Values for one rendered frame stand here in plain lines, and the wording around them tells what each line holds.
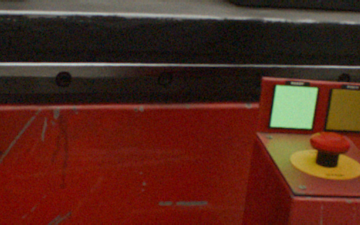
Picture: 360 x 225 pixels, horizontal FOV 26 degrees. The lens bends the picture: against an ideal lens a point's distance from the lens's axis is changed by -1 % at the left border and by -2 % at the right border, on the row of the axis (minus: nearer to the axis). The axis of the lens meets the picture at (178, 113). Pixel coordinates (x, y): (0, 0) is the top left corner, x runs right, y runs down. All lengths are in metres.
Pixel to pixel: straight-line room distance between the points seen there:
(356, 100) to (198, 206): 0.27
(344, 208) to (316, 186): 0.03
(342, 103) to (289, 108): 0.06
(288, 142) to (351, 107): 0.08
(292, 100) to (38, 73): 0.28
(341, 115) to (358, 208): 0.16
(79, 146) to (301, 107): 0.26
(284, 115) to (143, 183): 0.22
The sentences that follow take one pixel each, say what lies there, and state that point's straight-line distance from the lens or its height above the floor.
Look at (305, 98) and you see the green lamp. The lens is 0.85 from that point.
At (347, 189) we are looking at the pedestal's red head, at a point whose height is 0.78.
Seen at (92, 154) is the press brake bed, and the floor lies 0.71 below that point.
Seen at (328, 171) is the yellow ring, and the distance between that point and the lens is 0.77.
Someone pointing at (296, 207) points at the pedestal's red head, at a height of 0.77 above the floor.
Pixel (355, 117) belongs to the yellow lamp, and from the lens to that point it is 0.88.
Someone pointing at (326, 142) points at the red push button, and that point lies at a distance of 0.77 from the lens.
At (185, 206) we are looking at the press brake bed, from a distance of 1.01.
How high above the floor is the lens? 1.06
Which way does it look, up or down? 18 degrees down
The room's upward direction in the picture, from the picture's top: 6 degrees clockwise
